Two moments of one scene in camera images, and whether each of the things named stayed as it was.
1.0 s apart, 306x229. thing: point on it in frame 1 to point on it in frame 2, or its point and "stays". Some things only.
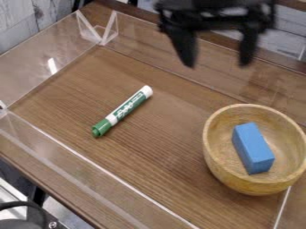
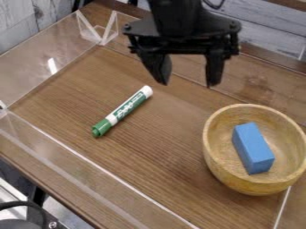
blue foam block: (253, 152) stays
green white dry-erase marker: (135, 100) stays
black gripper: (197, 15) to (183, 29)
